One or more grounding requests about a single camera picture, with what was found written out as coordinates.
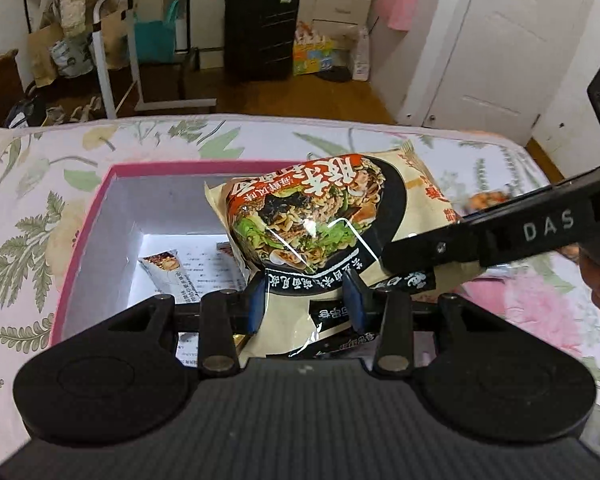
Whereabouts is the instant noodle packet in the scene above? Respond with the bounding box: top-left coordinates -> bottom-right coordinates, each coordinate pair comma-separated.
206,150 -> 482,361

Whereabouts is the white snack bar wrapper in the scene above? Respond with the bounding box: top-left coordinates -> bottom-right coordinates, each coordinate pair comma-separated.
138,249 -> 200,304

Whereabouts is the pink storage box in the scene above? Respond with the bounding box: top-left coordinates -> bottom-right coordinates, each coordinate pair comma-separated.
50,160 -> 286,344

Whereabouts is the white door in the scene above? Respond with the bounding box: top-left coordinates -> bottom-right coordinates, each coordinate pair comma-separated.
426,0 -> 593,144

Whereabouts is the floral bed sheet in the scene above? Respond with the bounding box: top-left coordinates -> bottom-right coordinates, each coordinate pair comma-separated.
0,115 -> 600,463

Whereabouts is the colourful gift bag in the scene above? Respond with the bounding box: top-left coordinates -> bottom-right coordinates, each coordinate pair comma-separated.
292,21 -> 334,76

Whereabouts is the teal tote bag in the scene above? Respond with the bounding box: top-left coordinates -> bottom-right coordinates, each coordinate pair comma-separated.
134,0 -> 180,63

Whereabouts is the black suitcase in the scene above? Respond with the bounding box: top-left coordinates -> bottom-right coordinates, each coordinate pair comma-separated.
223,0 -> 300,82

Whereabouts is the brown paper bag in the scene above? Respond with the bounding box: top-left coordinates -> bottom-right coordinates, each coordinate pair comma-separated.
28,23 -> 64,88

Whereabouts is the white rolling side table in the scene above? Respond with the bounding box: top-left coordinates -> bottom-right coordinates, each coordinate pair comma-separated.
72,0 -> 272,120

